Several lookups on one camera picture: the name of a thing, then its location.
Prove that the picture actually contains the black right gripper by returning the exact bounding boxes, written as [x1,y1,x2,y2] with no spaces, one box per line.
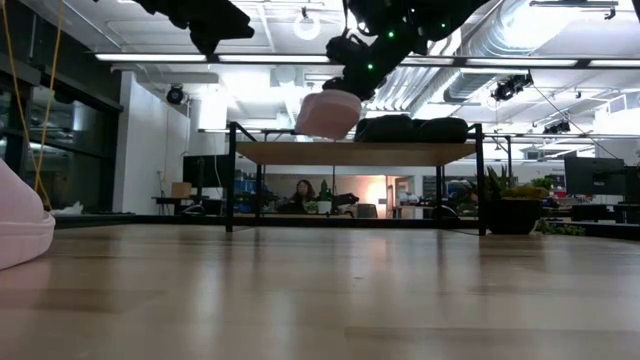
[322,30,402,103]

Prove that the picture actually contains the pink slide sandal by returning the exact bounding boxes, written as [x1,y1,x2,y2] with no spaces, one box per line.
[0,158,57,272]
[294,89,363,142]

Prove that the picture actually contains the black slide sandal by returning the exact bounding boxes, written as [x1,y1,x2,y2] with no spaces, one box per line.
[417,116,470,144]
[353,114,424,144]

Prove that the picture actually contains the wooden shelf black metal legs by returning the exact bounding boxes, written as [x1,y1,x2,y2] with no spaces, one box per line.
[225,121,487,237]

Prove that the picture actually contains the person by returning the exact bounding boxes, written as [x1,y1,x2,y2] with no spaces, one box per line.
[292,178,317,214]

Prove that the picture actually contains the small plant white pot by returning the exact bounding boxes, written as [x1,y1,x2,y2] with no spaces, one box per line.
[316,179,334,216]

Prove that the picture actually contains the black computer monitor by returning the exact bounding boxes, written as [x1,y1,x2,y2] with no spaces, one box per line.
[563,156,626,197]
[182,154,231,189]

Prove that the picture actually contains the potted plant black pot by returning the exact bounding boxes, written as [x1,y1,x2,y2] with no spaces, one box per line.
[483,183,550,236]

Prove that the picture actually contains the black overhead frame beam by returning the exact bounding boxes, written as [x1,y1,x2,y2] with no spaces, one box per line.
[92,49,640,71]

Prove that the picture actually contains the black table edge rail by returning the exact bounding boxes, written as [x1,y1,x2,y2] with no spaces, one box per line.
[53,213,640,240]

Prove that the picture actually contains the yellow cable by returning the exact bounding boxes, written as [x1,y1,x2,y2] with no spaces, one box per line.
[0,0,66,211]

